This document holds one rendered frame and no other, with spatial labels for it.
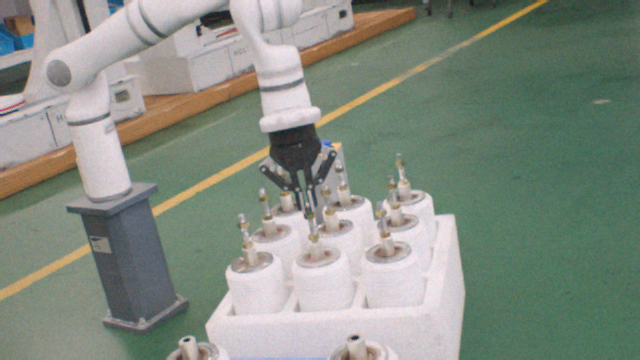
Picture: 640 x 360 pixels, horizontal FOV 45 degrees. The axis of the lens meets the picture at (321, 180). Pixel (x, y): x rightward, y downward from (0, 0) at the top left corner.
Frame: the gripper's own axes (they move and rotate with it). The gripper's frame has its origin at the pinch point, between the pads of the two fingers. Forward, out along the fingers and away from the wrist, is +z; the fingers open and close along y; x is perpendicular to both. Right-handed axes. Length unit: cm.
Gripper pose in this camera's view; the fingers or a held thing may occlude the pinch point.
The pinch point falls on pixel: (306, 200)
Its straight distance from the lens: 124.0
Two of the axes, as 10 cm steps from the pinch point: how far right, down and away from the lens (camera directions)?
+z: 1.9, 9.3, 3.2
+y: -9.8, 2.1, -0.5
